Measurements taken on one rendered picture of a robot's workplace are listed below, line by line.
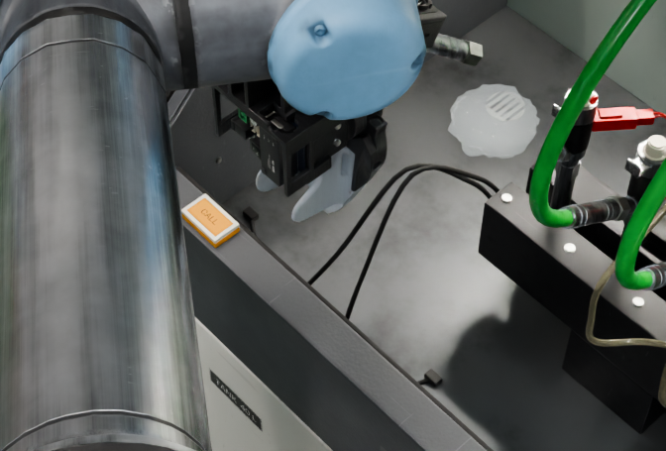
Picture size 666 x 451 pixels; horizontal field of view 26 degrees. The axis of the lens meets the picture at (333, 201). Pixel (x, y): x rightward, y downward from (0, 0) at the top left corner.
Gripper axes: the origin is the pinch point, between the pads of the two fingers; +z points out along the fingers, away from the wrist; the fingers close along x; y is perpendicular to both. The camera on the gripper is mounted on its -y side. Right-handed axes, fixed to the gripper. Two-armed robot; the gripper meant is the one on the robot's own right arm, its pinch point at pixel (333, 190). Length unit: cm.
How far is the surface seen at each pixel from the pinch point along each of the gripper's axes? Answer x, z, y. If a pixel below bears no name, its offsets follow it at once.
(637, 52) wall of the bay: -12, 35, -56
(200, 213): -22.7, 27.7, -3.9
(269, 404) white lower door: -12.2, 48.0, -2.4
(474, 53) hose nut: -8.9, 10.0, -24.5
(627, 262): 16.6, 3.7, -13.0
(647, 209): 16.4, -1.2, -14.1
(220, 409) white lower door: -21, 60, -2
